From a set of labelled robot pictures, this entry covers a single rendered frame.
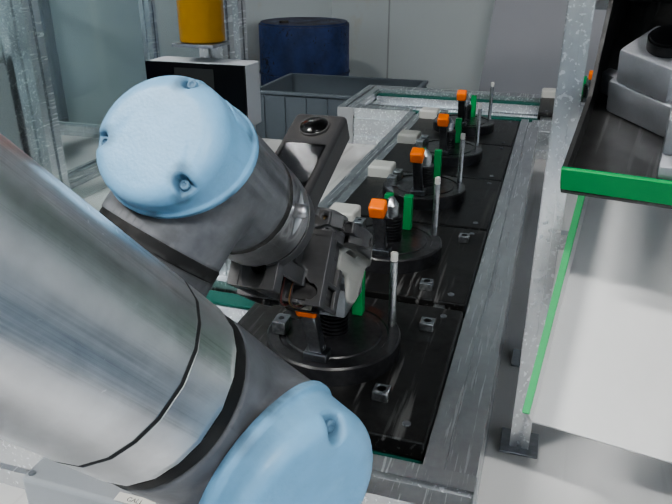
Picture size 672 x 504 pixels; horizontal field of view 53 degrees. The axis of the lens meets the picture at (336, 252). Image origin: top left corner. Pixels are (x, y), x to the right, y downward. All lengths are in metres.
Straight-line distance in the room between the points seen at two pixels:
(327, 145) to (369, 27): 4.75
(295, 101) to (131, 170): 2.32
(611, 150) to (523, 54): 3.65
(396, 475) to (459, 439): 0.08
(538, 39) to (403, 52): 1.27
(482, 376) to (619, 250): 0.18
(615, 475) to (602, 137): 0.37
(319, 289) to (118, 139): 0.22
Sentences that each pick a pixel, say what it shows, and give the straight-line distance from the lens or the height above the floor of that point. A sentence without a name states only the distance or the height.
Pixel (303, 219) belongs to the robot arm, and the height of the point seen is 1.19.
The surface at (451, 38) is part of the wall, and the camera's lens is 4.92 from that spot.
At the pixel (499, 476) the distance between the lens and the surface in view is 0.75.
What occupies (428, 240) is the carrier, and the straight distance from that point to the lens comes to 0.93.
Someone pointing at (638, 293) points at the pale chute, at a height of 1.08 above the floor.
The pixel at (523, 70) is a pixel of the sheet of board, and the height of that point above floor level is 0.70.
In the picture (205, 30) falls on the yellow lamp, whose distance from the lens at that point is 0.77.
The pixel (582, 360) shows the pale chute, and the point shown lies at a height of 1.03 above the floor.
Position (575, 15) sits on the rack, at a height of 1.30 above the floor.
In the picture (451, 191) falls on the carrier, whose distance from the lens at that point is 1.13.
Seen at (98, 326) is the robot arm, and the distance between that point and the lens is 0.20.
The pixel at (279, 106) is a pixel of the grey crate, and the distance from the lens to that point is 2.68.
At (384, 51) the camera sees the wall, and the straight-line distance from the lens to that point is 5.22.
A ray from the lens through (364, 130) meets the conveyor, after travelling 1.86.
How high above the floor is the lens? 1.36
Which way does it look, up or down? 24 degrees down
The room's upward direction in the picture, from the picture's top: straight up
